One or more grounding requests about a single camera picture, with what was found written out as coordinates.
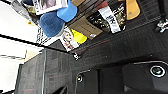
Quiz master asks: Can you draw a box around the white box with picture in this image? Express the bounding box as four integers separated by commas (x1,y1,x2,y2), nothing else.
59,26,81,53

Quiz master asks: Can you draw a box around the yellow green toy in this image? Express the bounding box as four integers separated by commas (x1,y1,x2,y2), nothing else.
71,28,88,45

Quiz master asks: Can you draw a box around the tall brown box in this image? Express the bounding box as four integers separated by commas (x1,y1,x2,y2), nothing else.
68,16,103,41

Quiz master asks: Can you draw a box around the black white pack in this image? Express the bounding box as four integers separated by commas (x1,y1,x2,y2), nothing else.
86,2,128,35

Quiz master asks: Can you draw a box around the small brown carton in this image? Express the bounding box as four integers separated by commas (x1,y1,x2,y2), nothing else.
70,0,86,7

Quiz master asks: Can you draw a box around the small orange item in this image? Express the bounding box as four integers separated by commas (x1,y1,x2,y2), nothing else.
125,0,141,21

